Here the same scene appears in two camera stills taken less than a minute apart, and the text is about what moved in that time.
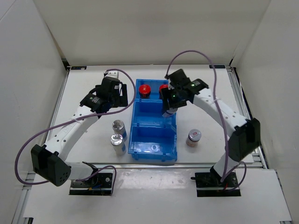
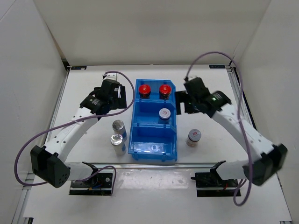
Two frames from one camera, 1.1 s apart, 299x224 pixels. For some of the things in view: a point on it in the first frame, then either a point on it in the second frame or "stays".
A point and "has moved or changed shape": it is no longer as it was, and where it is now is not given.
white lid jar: x=169 y=112 has moved or changed shape
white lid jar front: x=194 y=136 stays
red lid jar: x=144 y=91 stays
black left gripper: x=121 y=100 stays
